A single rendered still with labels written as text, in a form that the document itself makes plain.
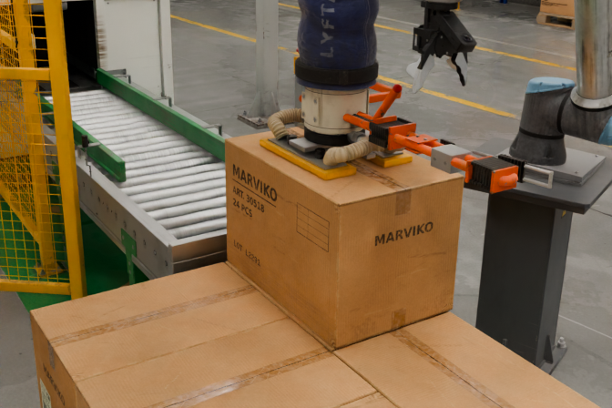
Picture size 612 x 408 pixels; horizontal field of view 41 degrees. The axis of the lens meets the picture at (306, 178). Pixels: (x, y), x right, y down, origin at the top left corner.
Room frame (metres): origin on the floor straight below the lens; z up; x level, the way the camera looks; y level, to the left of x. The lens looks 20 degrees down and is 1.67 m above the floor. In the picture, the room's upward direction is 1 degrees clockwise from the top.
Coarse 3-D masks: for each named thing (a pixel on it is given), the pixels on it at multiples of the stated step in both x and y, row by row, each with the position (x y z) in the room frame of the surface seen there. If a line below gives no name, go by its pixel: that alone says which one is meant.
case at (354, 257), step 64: (256, 192) 2.13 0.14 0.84; (320, 192) 1.87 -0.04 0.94; (384, 192) 1.87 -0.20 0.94; (448, 192) 1.98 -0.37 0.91; (256, 256) 2.14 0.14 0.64; (320, 256) 1.86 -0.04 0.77; (384, 256) 1.87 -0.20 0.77; (448, 256) 1.99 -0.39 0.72; (320, 320) 1.85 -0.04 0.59; (384, 320) 1.88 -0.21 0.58
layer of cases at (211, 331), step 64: (64, 320) 1.92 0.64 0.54; (128, 320) 1.92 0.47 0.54; (192, 320) 1.93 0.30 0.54; (256, 320) 1.93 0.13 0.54; (448, 320) 1.95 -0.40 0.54; (64, 384) 1.71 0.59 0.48; (128, 384) 1.63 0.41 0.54; (192, 384) 1.63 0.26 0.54; (256, 384) 1.63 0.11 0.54; (320, 384) 1.64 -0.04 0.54; (384, 384) 1.64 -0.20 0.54; (448, 384) 1.65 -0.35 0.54; (512, 384) 1.65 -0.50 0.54
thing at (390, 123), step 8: (376, 120) 1.97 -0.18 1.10; (384, 120) 1.99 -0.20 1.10; (392, 120) 2.00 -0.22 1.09; (400, 120) 2.00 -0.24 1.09; (408, 120) 1.98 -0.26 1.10; (376, 128) 1.93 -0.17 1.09; (384, 128) 1.91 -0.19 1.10; (392, 128) 1.90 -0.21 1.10; (400, 128) 1.92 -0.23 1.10; (408, 128) 1.93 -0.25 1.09; (376, 136) 1.95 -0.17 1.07; (384, 136) 1.92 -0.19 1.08; (392, 136) 1.90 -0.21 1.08; (376, 144) 1.93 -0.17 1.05; (384, 144) 1.90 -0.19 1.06; (392, 144) 1.91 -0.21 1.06; (400, 144) 1.92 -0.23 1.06
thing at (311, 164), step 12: (264, 144) 2.20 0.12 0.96; (276, 144) 2.18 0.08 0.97; (288, 144) 2.17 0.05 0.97; (288, 156) 2.10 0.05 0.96; (300, 156) 2.07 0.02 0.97; (312, 156) 2.07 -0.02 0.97; (312, 168) 2.00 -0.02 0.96; (324, 168) 1.98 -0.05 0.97; (336, 168) 1.99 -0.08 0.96; (348, 168) 1.99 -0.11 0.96
